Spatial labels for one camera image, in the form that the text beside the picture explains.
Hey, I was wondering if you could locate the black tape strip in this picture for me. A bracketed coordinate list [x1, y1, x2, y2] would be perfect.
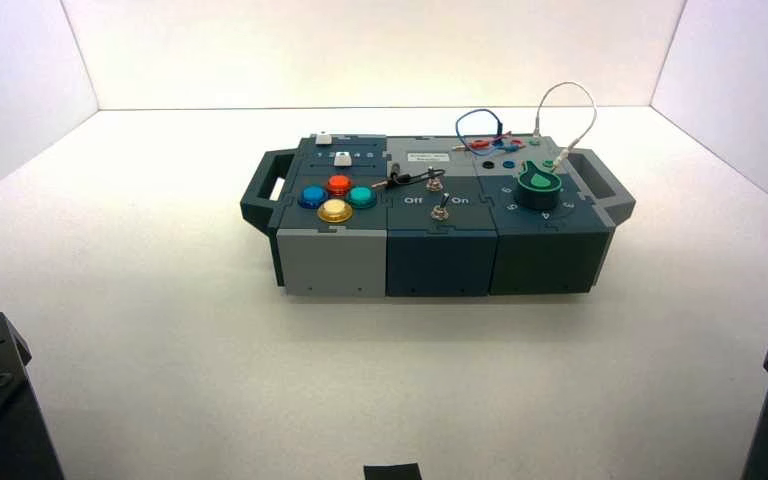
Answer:
[364, 463, 423, 480]

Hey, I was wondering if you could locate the blue round push button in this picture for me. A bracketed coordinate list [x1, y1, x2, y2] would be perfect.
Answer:
[297, 185, 328, 211]

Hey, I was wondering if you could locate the black plug with short cable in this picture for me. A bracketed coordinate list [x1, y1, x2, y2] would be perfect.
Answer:
[371, 164, 432, 191]

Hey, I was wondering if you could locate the yellow round push button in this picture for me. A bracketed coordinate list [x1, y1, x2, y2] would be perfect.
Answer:
[316, 198, 355, 225]

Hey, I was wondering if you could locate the dark teal modular task box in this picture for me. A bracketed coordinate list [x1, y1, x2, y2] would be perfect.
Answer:
[240, 134, 637, 298]

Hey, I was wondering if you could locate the white jumper cable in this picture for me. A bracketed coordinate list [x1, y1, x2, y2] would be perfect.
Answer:
[532, 80, 599, 175]

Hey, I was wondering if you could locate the teal round push button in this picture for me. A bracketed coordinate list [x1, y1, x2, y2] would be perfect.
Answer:
[346, 186, 378, 211]

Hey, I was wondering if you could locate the blue jumper cable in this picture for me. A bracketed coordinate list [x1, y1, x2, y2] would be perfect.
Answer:
[454, 108, 509, 158]

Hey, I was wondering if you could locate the green rotary dial knob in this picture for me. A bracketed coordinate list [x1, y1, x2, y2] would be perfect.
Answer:
[514, 160, 565, 212]

